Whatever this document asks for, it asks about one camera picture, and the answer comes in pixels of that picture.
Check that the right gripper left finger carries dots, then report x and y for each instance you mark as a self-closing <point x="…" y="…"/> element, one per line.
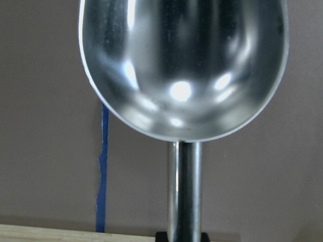
<point x="161" y="236"/>

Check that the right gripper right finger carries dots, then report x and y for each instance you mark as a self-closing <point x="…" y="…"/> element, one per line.
<point x="204" y="237"/>

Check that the stainless steel ice scoop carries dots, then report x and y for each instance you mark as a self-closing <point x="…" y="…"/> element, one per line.
<point x="185" y="72"/>

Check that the wooden cutting board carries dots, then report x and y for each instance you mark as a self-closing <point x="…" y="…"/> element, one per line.
<point x="27" y="233"/>

